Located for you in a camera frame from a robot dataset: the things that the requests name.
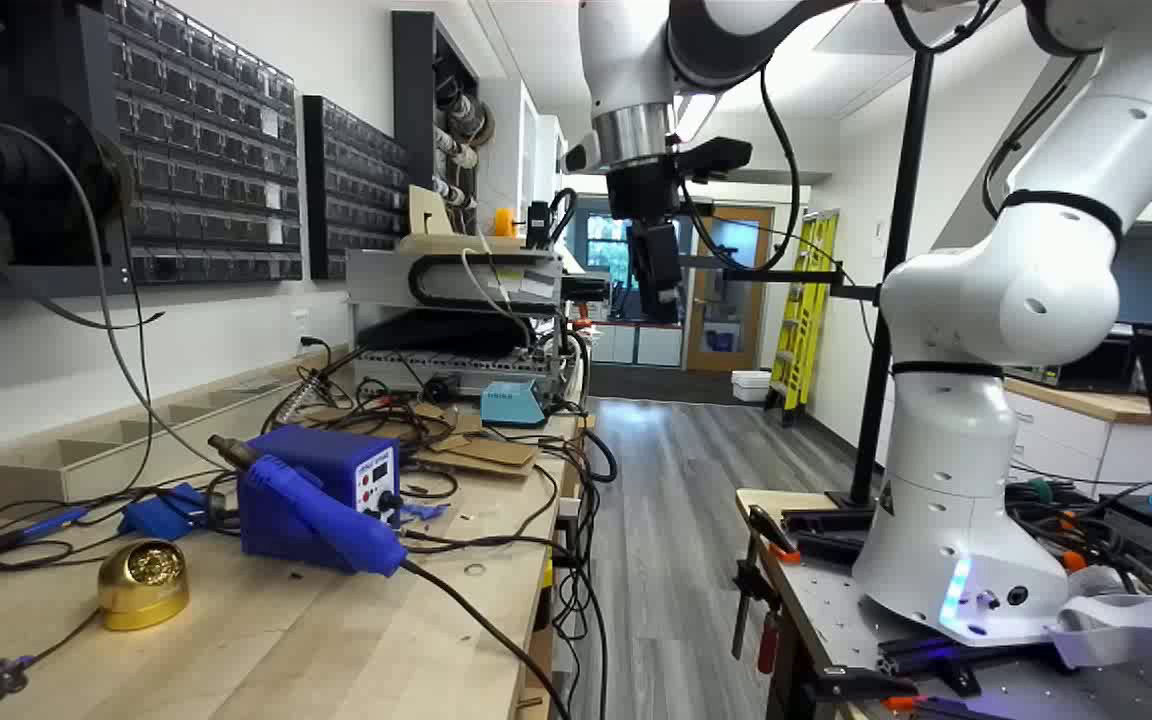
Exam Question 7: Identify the blue hot air station box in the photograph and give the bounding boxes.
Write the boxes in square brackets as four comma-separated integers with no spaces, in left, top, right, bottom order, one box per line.
[243,419,408,530]

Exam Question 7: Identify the black wall tool panel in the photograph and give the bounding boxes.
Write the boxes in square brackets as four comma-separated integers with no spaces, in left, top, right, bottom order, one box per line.
[389,7,485,239]

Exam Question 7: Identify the large black parts bin rack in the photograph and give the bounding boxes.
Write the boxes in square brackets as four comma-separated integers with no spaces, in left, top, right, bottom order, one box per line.
[71,0,307,294]

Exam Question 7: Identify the blue handled tool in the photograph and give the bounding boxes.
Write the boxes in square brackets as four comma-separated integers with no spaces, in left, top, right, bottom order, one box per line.
[0,500,98,570]

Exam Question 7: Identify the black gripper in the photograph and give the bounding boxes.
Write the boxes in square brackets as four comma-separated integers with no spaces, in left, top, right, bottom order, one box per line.
[606,156,689,328]

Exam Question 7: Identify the small black parts bin rack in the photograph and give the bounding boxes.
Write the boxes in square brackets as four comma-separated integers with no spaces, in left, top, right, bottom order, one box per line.
[301,94,415,284]

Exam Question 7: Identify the black hot air gun cable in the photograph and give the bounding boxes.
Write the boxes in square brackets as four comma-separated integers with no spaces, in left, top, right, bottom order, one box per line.
[398,558,577,720]

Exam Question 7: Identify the blue plastic box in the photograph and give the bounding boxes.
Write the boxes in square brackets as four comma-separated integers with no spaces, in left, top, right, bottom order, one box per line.
[209,434,415,582]

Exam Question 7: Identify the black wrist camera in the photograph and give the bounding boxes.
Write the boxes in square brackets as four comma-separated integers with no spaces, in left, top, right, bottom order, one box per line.
[673,131,758,183]

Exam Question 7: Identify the white floor bin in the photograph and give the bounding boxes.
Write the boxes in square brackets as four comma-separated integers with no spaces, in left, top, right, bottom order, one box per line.
[730,368,775,409]

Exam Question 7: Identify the black bar clamp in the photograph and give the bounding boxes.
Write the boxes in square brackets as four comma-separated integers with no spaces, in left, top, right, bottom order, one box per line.
[730,500,812,672]

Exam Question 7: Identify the gold tip cleaner pot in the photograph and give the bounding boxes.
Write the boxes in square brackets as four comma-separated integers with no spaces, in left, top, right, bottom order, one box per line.
[94,538,195,635]

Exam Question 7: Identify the black camera stand pole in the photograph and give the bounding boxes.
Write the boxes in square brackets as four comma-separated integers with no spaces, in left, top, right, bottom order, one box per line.
[846,47,941,521]

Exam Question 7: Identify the grey bench machine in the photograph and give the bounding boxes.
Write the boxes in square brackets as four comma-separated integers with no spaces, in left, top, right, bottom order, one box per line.
[340,231,618,368]

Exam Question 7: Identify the flat wooden pieces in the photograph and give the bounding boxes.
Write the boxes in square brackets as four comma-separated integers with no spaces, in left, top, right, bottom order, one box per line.
[405,426,545,488]

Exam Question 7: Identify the wooden framed door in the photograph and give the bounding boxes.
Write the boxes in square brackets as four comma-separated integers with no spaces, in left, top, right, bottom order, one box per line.
[683,200,780,379]

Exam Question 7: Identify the yellow floor sign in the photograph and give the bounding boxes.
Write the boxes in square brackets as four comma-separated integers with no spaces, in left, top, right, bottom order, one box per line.
[767,205,846,419]

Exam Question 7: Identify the crumpled blue tape pile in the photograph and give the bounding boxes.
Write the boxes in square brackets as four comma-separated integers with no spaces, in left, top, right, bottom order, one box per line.
[116,482,216,544]

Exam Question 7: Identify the light blue plastic object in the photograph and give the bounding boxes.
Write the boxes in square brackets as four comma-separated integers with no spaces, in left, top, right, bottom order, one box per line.
[475,377,553,434]

